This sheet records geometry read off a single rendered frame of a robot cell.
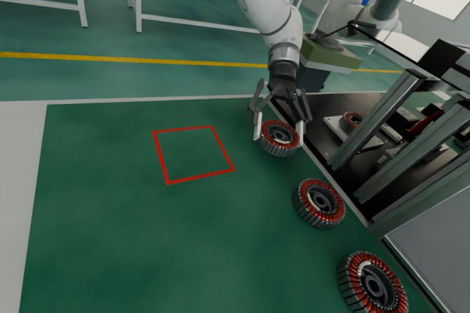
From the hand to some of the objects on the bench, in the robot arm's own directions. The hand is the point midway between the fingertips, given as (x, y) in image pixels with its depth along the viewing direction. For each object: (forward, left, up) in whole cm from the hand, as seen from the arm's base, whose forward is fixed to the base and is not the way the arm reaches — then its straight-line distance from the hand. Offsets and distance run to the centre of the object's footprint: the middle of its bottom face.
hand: (278, 135), depth 59 cm
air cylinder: (+12, +57, 0) cm, 58 cm away
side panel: (+40, +14, -7) cm, 43 cm away
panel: (+24, +46, -2) cm, 52 cm away
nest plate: (-1, +32, -1) cm, 32 cm away
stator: (-1, +32, 0) cm, 32 cm away
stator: (+35, +2, -7) cm, 36 cm away
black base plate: (0, +45, -2) cm, 45 cm away
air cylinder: (+13, +33, -2) cm, 36 cm away
